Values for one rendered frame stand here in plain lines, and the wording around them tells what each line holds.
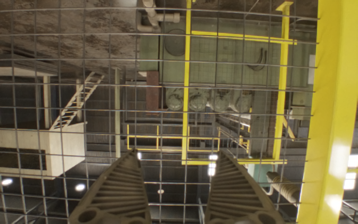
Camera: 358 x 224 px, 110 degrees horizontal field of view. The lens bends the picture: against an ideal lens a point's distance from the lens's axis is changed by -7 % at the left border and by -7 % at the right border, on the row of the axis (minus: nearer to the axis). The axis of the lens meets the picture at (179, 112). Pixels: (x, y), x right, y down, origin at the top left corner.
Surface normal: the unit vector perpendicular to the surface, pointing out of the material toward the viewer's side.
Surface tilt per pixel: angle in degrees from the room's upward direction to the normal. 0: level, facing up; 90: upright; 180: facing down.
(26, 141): 90
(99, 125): 90
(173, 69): 90
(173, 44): 89
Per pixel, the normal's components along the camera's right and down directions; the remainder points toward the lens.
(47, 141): 0.01, 0.08
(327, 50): -1.00, -0.03
